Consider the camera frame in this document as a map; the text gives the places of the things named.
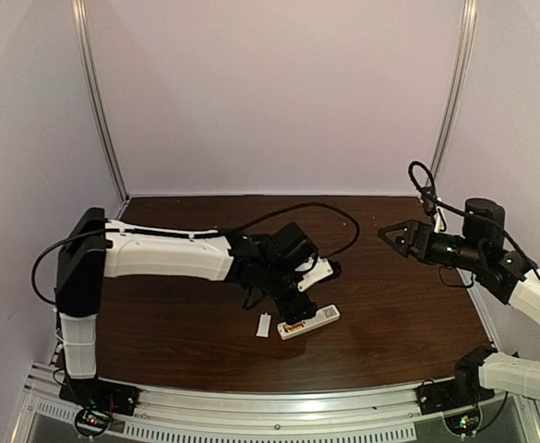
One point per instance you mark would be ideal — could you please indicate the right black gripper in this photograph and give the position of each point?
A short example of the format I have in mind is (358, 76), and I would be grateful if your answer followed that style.
(417, 239)

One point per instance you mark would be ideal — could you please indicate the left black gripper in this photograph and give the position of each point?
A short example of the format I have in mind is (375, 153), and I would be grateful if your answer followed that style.
(298, 312)

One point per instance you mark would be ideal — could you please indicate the copper AA battery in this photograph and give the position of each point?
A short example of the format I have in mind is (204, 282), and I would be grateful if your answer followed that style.
(291, 328)

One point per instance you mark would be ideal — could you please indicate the white remote control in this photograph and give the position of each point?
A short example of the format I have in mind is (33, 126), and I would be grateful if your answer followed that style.
(324, 316)

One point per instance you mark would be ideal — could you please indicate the white battery cover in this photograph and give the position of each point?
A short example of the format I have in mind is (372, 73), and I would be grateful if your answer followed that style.
(263, 330)

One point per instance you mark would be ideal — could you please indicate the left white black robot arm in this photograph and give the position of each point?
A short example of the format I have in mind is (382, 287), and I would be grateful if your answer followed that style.
(98, 249)

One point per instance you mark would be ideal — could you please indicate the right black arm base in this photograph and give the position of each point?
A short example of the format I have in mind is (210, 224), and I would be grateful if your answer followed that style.
(446, 395)

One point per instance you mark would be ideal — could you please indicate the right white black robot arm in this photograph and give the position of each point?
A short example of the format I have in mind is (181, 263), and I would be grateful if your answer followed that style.
(510, 277)

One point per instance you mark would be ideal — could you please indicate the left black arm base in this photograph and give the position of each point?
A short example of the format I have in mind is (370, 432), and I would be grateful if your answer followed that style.
(101, 395)

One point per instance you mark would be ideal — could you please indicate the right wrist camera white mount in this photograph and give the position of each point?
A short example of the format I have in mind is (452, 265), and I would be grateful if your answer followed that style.
(438, 218)

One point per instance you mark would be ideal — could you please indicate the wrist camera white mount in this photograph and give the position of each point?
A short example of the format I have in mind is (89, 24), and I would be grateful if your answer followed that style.
(313, 271)
(438, 218)

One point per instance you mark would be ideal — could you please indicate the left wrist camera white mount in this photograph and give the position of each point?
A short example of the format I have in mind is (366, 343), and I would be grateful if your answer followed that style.
(313, 271)

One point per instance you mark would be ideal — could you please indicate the front aluminium rail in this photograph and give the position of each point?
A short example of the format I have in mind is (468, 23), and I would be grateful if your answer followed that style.
(389, 414)

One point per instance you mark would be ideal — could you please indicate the right aluminium frame post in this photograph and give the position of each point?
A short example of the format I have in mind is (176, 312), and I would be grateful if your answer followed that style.
(463, 54)

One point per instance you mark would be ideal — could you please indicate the aluminium frame post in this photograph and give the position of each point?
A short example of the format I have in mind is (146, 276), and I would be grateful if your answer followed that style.
(80, 17)
(463, 54)

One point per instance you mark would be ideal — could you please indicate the left aluminium frame post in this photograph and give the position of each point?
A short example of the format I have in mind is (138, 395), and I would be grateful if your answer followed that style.
(80, 17)

